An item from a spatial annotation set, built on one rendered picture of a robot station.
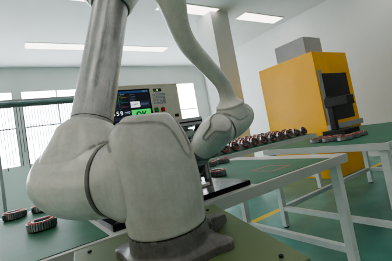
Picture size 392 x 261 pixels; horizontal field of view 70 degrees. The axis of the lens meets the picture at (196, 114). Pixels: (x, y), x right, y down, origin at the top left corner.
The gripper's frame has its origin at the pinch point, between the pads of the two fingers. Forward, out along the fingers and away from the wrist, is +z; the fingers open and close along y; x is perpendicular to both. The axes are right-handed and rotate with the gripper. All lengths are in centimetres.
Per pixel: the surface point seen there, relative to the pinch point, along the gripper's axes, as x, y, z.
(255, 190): -14.9, 32.5, -3.8
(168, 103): 45.9, 18.3, 6.3
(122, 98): 50, -7, 4
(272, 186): -15.7, 43.2, -3.4
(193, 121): 34.5, 30.1, 9.6
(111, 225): -8.7, -29.9, -1.0
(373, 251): -71, 146, 45
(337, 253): -62, 130, 60
